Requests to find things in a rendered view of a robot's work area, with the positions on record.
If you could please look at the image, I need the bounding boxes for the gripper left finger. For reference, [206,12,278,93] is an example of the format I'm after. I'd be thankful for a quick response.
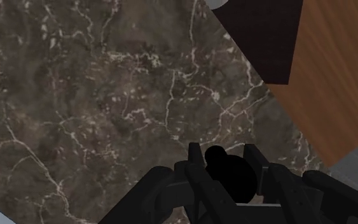
[98,142,248,224]

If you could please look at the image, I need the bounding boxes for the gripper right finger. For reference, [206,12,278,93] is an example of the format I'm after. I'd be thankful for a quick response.
[243,143,358,224]

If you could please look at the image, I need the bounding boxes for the black round object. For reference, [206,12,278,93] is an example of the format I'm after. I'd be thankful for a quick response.
[203,144,259,204]

